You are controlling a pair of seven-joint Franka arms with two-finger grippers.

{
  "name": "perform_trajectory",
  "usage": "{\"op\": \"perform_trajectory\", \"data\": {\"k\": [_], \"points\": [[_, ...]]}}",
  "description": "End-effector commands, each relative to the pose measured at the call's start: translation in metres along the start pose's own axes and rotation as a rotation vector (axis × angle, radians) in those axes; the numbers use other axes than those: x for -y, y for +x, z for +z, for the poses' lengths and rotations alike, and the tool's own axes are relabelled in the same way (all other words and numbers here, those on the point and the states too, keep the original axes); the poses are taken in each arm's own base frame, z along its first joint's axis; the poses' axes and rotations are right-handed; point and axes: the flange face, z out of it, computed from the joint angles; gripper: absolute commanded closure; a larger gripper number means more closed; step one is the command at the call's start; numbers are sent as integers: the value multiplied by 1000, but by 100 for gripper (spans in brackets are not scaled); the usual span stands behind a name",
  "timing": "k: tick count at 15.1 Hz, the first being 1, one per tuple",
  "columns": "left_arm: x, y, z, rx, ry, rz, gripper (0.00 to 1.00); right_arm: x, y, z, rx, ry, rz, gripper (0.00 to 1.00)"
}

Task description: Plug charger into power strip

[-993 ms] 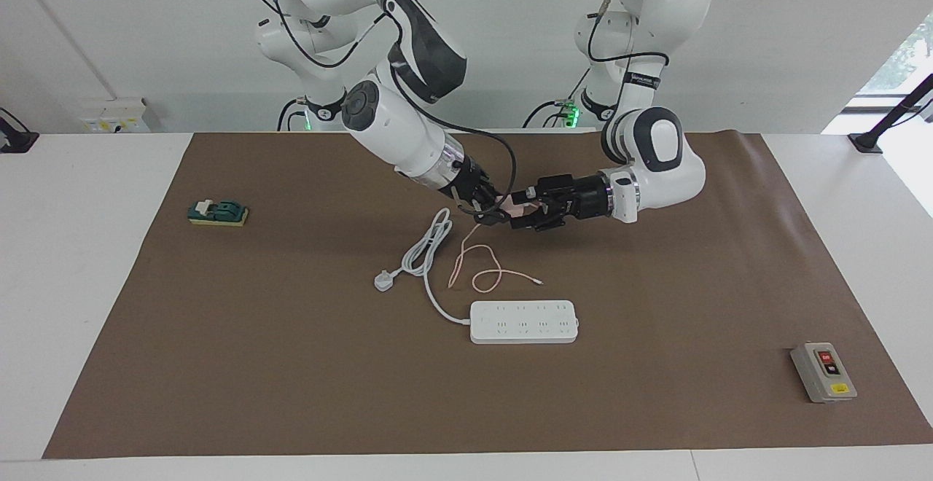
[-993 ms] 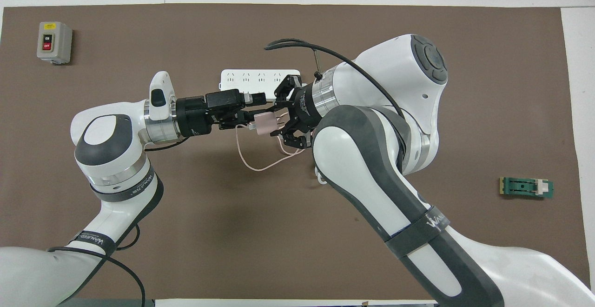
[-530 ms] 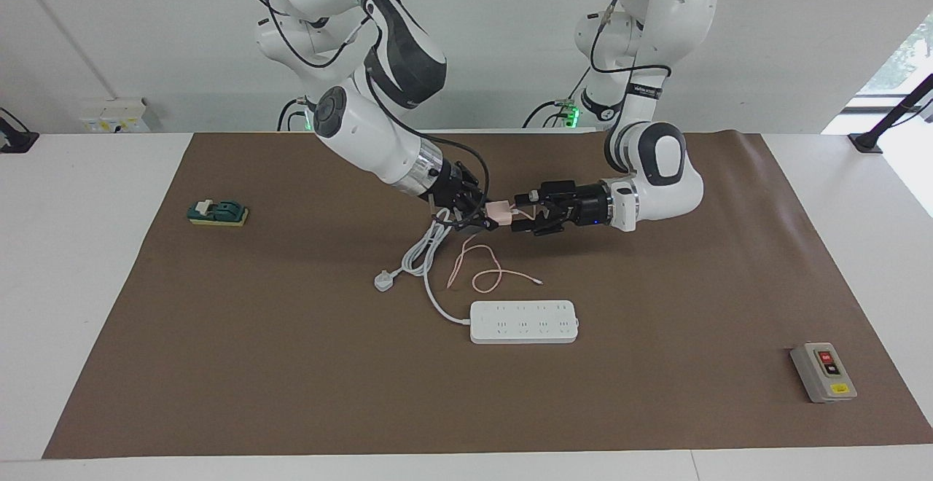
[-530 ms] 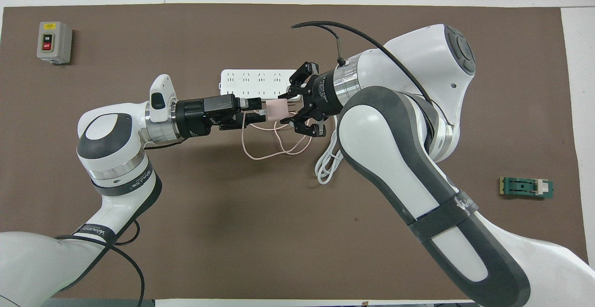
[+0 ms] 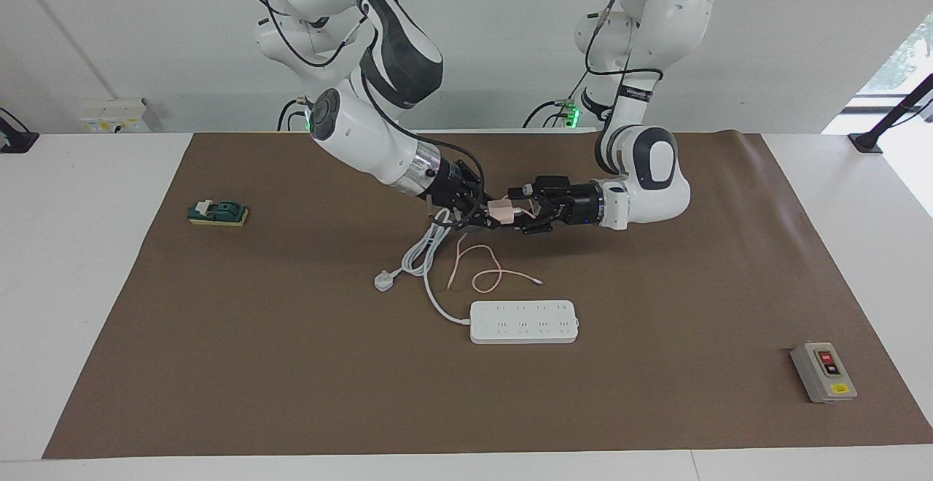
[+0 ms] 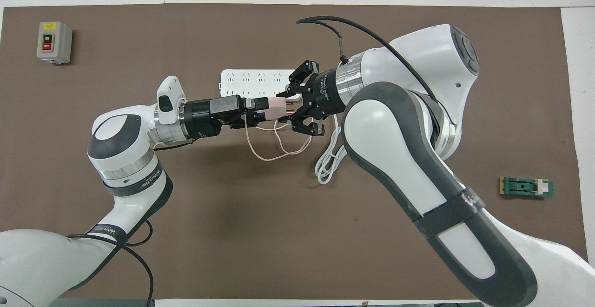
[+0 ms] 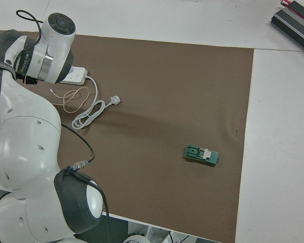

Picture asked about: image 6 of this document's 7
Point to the brown table mat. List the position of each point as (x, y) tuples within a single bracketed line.
[(255, 232)]

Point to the green knife switch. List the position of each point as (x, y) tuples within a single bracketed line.
[(525, 187)]

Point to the white power strip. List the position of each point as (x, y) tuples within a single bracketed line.
[(251, 81)]

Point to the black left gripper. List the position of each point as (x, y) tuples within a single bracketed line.
[(209, 116)]

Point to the grey on-off switch box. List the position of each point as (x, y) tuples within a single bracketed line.
[(53, 42)]

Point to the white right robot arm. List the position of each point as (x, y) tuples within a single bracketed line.
[(418, 158)]

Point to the pink charger adapter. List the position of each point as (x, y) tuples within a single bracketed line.
[(277, 108)]

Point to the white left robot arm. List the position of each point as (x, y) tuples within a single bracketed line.
[(121, 158)]

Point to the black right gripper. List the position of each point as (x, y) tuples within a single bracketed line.
[(325, 93)]

